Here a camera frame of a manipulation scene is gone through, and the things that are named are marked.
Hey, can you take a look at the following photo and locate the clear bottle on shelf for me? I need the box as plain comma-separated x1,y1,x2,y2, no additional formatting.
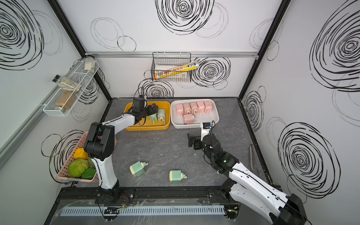
52,75,82,93

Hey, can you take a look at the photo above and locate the glass jar on shelf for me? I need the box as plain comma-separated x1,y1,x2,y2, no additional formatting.
84,55,95,72

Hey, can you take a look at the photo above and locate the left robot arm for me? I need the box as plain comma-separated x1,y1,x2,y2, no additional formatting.
83,95,159,203

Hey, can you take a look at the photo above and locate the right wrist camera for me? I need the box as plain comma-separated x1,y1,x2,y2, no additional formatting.
201,122,212,141

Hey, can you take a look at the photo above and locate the white wire wall shelf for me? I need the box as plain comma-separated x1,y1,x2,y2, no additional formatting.
43,57,100,117

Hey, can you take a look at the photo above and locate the yellow toy pepper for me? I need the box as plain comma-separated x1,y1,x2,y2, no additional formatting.
74,148,89,160

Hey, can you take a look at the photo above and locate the green toy cabbage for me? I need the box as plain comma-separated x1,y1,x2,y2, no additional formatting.
68,158,89,178

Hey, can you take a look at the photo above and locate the white plastic tray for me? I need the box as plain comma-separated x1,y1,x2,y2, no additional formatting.
171,99,219,129

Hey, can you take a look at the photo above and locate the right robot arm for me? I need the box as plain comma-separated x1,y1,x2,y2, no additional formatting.
187,133,308,225

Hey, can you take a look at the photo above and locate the green sharpener round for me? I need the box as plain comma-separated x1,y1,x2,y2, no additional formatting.
157,109,166,123

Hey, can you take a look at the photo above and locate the pink sharpener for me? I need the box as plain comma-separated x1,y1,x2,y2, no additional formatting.
190,102,199,114
204,101,213,114
183,103,192,115
183,114,197,125
176,104,184,117
197,101,205,115

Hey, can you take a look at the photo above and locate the black wire wall basket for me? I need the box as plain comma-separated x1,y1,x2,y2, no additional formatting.
151,52,192,83

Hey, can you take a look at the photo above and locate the pink plastic basket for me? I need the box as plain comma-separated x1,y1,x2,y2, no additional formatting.
56,131,118,183

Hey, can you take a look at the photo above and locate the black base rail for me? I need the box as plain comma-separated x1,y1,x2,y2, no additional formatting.
56,186,235,204

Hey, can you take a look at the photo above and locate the yellow toothpaste box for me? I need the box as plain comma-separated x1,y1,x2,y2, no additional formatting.
153,61,199,80

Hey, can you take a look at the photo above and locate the white slotted cable duct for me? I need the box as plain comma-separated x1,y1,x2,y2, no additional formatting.
60,205,226,217

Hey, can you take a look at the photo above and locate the brown block on shelf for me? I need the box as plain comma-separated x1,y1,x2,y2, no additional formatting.
55,92,77,110

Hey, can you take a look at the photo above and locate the yellow plastic tray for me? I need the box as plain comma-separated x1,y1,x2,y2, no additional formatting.
125,101,171,131

